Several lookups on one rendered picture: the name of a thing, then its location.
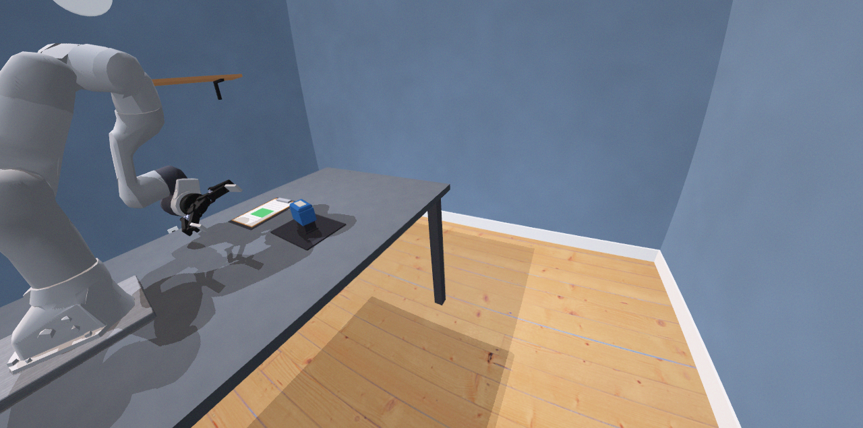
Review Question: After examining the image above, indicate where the blue self-inking stamp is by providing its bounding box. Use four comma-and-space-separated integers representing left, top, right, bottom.
289, 199, 318, 235

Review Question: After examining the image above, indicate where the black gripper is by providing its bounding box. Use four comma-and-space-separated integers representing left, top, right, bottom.
179, 180, 242, 236

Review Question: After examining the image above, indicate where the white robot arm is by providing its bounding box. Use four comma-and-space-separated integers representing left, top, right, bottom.
0, 43, 201, 374

